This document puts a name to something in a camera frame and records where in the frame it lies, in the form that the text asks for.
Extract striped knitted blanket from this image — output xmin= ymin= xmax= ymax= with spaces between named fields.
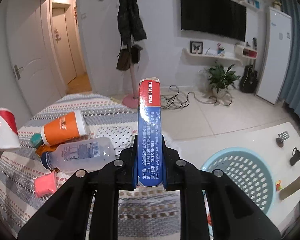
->
xmin=0 ymin=93 xmax=211 ymax=240

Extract brown glasses case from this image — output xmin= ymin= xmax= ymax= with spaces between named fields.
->
xmin=279 ymin=176 xmax=300 ymax=200

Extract white refrigerator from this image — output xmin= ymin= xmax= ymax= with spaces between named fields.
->
xmin=256 ymin=7 xmax=292 ymax=104

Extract black floor cables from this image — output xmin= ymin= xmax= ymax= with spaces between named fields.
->
xmin=160 ymin=84 xmax=234 ymax=111

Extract light blue laundry basket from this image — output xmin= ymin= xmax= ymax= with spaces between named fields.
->
xmin=200 ymin=147 xmax=275 ymax=214

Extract brown hanging bag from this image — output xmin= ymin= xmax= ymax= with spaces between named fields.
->
xmin=116 ymin=42 xmax=131 ymax=71

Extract lower white wall shelf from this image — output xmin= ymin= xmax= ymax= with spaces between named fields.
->
xmin=183 ymin=44 xmax=258 ymax=65

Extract clear plastic bottle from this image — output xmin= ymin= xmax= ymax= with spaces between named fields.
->
xmin=41 ymin=137 xmax=116 ymax=174

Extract orange paper cup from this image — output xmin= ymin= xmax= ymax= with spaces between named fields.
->
xmin=40 ymin=110 xmax=89 ymax=146

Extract black binder clip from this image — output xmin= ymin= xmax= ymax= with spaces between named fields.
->
xmin=289 ymin=147 xmax=300 ymax=166

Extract metal clip holder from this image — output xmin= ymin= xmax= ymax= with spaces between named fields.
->
xmin=276 ymin=131 xmax=289 ymax=148

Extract pink sticky note pad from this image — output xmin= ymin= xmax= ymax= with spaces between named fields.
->
xmin=34 ymin=171 xmax=57 ymax=198

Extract small rubik cube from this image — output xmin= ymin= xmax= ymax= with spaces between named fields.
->
xmin=275 ymin=180 xmax=282 ymax=192

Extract blue curtain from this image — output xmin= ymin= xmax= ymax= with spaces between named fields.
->
xmin=280 ymin=0 xmax=300 ymax=119

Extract green potted plant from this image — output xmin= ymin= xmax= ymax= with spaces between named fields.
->
xmin=208 ymin=62 xmax=240 ymax=99

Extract red blue card box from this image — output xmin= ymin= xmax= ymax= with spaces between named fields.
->
xmin=137 ymin=77 xmax=162 ymax=187

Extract framed butterfly picture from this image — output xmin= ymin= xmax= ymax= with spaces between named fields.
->
xmin=190 ymin=41 xmax=203 ymax=55

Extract black acoustic guitar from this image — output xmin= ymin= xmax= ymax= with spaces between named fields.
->
xmin=239 ymin=60 xmax=258 ymax=93

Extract black wall television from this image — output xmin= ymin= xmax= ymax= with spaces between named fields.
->
xmin=180 ymin=0 xmax=247 ymax=42

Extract heart pattern tissue pack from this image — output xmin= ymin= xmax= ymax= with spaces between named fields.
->
xmin=89 ymin=125 xmax=137 ymax=155

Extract white door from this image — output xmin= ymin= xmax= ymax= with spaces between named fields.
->
xmin=6 ymin=0 xmax=61 ymax=115

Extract pink coat stand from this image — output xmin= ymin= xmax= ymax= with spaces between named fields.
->
xmin=122 ymin=42 xmax=139 ymax=109

